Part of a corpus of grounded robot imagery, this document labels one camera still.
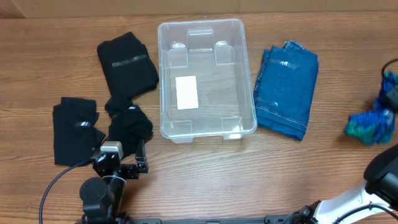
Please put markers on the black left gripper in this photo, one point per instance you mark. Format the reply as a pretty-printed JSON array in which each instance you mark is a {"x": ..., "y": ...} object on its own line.
[{"x": 132, "y": 172}]

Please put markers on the shiny blue green garment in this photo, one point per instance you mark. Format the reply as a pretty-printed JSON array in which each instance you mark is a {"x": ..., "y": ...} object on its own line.
[{"x": 376, "y": 125}]

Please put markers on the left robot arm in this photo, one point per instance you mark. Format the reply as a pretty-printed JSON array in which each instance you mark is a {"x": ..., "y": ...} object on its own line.
[{"x": 102, "y": 195}]

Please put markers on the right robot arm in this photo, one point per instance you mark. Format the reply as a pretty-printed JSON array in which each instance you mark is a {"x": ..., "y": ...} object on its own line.
[{"x": 262, "y": 177}]

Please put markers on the white label in bin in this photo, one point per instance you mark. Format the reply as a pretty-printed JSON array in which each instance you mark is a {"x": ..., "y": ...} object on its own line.
[{"x": 186, "y": 90}]

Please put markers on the folded black garment with tape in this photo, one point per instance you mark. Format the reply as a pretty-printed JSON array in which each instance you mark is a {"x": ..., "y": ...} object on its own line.
[{"x": 127, "y": 67}]

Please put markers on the clear plastic storage bin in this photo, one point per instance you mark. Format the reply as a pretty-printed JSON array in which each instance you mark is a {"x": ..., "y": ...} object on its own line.
[{"x": 214, "y": 51}]

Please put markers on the folded blue jeans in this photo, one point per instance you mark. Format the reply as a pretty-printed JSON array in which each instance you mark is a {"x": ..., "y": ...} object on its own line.
[{"x": 284, "y": 89}]

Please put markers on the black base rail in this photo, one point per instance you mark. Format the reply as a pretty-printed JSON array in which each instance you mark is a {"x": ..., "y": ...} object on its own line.
[{"x": 269, "y": 219}]

